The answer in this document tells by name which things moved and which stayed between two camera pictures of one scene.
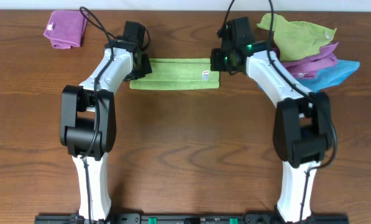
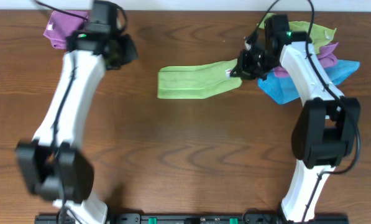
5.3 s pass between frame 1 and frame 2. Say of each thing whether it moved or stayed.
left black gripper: moved
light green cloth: moved
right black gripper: moved
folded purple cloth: stayed
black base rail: stayed
